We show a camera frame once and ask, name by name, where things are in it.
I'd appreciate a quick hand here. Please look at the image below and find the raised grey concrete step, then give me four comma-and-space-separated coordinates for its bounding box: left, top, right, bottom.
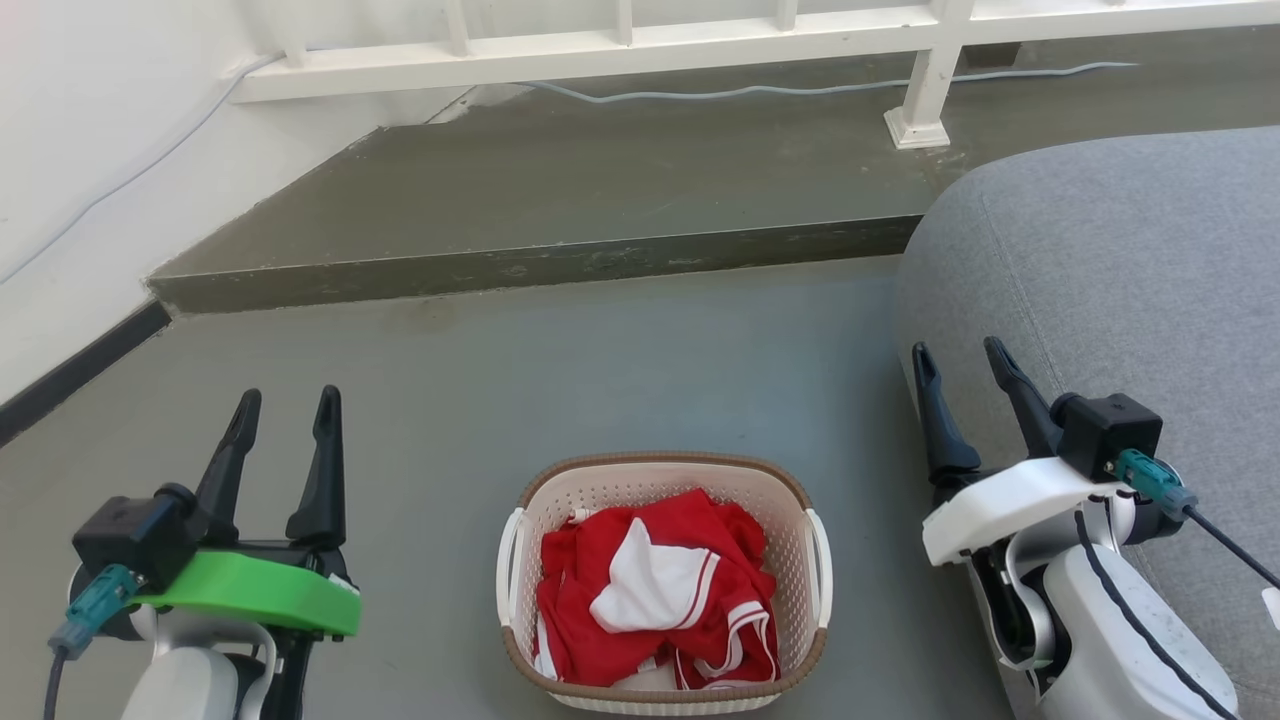
148, 25, 1280, 313

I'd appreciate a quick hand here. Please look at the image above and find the left camera cable teal connector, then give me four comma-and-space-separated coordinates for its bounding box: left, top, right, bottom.
42, 563, 141, 720

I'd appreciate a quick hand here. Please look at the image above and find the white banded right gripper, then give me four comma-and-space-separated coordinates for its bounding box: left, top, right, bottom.
912, 336, 1136, 568

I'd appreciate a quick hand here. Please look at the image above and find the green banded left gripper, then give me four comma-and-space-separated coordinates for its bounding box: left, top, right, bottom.
135, 385, 363, 641

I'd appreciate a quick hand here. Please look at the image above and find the red and white sports garment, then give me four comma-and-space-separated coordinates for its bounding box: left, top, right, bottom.
533, 488, 781, 693

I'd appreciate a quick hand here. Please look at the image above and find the grey cable on step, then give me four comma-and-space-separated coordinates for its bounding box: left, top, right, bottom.
518, 61, 1141, 105

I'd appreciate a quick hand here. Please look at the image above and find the black skirting board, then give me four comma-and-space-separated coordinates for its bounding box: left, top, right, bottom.
0, 300, 172, 447

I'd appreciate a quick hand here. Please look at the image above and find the white cable on wall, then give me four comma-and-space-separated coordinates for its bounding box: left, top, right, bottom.
0, 52, 286, 285

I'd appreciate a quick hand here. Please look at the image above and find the cream perforated plastic laundry basket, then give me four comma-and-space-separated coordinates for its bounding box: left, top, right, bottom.
496, 452, 833, 716

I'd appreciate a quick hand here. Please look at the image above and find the white metal railing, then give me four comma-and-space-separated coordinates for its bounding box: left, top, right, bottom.
232, 0, 1280, 151

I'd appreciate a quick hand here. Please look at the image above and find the grey fabric sofa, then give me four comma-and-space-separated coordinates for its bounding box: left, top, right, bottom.
893, 127, 1280, 720

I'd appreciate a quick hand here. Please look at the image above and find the right camera cable teal connector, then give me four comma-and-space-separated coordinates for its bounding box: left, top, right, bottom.
1113, 449, 1280, 591

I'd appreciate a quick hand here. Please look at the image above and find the camera cable teal connector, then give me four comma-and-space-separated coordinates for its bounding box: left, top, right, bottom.
42, 563, 141, 720
1113, 449, 1280, 591

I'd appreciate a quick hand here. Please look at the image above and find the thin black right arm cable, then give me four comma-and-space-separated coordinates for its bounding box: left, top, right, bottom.
1074, 510, 1238, 720

